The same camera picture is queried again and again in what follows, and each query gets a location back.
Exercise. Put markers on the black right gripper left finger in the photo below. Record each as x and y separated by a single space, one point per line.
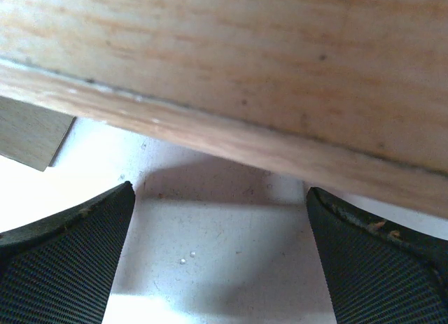
60 269

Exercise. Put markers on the light wooden bookshelf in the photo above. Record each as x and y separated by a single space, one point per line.
349 94

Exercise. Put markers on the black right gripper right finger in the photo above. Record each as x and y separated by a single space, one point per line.
377 271

